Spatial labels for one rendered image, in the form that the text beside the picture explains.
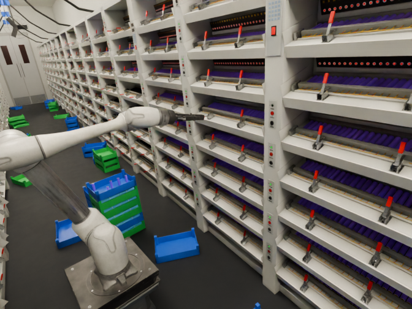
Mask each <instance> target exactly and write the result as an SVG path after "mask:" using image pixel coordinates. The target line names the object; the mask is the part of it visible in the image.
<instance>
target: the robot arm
mask: <svg viewBox="0 0 412 309"><path fill-rule="evenodd" d="M196 120H204V115H203V114H192V113H190V115H189V114H182V113H175V112H174V111H173V110H167V109H155V108H153V107H133V108H130V109H127V111H125V112H122V113H119V114H118V117H117V118H115V119H114V120H111V121H108V122H105V123H101V124H95V125H92V126H88V127H85V128H80V129H76V130H73V131H67V132H60V133H55V134H44V135H35V136H31V137H28V136H27V135H26V134H25V133H23V132H21V131H18V130H15V129H8V130H5V131H1V132H0V172H5V171H10V170H13V171H14V172H18V173H22V174H23V175H24V176H25V177H26V178H27V179H28V180H29V181H30V182H31V183H32V184H33V185H34V186H35V187H36V188H37V189H38V190H39V191H40V192H41V193H42V194H43V195H45V196H46V197H47V198H48V199H49V200H50V201H51V202H52V203H53V204H54V205H55V206H56V207H57V208H58V209H60V210H61V211H62V212H63V213H64V214H65V215H66V216H67V217H68V218H69V219H70V220H71V221H72V229H73V231H74V232H75V233H76V234H77V235H78V236H79V237H80V238H81V240H82V241H83V242H85V244H86V246H87V247H88V248H89V250H90V253H91V255H92V257H93V259H94V262H95V264H96V268H95V269H94V273H95V274H96V275H97V276H98V278H99V280H100V282H101V284H102V288H103V291H104V292H107V291H109V290H110V289H111V288H112V287H114V286H116V285H117V284H120V285H122V287H123V286H126V285H127V282H126V279H127V278H129V277H131V276H133V275H136V274H137V273H138V272H139V271H138V268H136V267H134V265H133V264H132V262H131V261H130V260H129V258H128V251H127V248H126V243H125V241H124V237H123V235H122V233H121V231H120V230H119V229H118V228H117V227H116V226H114V225H112V224H111V223H110V221H109V220H108V219H107V218H106V217H105V216H104V215H103V214H102V213H101V212H99V211H98V210H97V209H96V208H88V207H87V206H86V205H85V204H84V203H83V202H82V201H81V200H80V199H79V198H78V197H77V196H76V195H75V193H74V192H73V191H72V190H71V189H70V188H69V187H68V186H67V185H66V184H65V183H64V182H63V181H62V179H60V178H59V176H57V174H55V173H54V171H53V170H52V169H51V168H50V167H49V166H48V165H47V164H46V163H45V162H44V161H43V160H44V159H47V158H49V157H51V156H53V155H55V154H57V153H59V152H60V151H63V150H65V149H67V148H69V147H72V146H74V145H77V144H79V143H82V142H85V141H87V140H90V139H93V138H95V137H98V136H100V135H103V134H106V133H108V132H112V131H117V130H122V131H124V132H128V131H135V130H137V129H140V128H150V127H153V126H166V125H167V124H174V122H175V121H196Z"/></svg>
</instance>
